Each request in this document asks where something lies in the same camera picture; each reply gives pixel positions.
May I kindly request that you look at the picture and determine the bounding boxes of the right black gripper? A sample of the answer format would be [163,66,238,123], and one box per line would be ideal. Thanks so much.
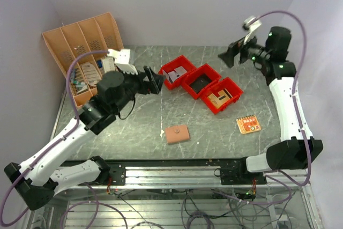
[218,28,271,68]

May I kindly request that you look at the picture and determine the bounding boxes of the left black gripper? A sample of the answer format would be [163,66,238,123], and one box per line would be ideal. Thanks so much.
[113,65,165,113]

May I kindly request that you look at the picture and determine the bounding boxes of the red bin with white cards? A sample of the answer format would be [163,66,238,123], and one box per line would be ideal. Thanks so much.
[158,55,196,90]

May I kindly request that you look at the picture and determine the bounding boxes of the red bin with black cards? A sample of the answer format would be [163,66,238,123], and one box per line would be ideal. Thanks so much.
[181,63,221,100]

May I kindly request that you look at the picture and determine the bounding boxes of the red bin with gold cards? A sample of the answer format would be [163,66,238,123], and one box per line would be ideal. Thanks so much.
[200,77,243,115]

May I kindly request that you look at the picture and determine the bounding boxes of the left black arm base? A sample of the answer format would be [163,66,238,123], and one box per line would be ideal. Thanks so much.
[91,156,126,186]

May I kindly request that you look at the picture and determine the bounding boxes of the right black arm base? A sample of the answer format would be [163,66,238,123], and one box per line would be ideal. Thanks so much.
[214,164,267,185]

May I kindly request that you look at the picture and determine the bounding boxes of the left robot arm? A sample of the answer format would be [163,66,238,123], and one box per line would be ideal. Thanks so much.
[4,67,165,210]

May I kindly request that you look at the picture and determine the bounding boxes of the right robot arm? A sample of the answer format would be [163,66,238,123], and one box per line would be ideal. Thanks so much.
[218,26,323,184]

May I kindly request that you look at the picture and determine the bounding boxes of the white cards stack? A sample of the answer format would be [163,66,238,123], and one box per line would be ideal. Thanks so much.
[162,66,187,83]

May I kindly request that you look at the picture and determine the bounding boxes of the black cards stack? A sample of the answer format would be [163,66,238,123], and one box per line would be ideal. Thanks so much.
[189,73,214,94]

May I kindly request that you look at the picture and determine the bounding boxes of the white red box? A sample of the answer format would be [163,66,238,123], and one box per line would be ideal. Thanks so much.
[101,57,117,73]

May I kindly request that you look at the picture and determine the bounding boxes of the white oval remote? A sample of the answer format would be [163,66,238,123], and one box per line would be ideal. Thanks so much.
[80,62,101,87]

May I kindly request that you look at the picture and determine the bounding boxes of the orange spiral notebook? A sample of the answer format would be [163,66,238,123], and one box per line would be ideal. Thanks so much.
[236,115,262,135]

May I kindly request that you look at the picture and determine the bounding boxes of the pens bundle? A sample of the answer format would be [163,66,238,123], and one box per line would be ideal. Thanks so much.
[70,68,88,95]

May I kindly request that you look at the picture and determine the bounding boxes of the orange desk organizer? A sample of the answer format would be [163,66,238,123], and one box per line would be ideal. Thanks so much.
[41,12,125,108]

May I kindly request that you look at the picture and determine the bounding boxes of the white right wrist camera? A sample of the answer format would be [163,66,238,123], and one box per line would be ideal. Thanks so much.
[242,16,262,45]

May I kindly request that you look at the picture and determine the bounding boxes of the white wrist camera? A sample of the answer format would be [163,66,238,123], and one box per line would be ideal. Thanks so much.
[108,49,138,75]
[242,16,262,45]

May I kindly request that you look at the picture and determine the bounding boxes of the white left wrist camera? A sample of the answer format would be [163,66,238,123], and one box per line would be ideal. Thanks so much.
[108,49,138,75]

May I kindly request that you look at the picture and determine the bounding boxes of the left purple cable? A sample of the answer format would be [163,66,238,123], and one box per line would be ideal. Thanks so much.
[0,50,110,227]

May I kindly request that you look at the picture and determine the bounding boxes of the loose cables under table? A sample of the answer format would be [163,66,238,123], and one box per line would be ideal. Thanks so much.
[58,183,295,229]

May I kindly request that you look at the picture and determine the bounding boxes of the aluminium rail frame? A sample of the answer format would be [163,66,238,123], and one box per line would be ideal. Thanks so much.
[19,160,323,228]

